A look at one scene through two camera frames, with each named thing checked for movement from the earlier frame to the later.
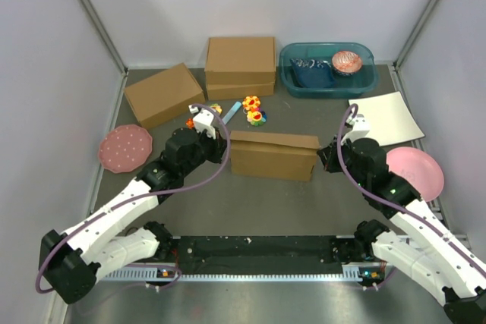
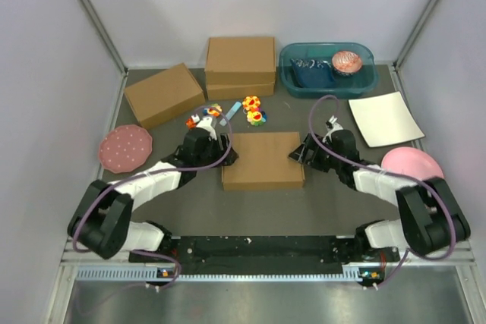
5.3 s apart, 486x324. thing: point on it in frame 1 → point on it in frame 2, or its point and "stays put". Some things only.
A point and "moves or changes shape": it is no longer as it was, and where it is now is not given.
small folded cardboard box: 163,95 stays put
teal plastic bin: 327,70 stays put
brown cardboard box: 273,155 moves or changes shape
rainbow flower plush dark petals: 216,106 stays put
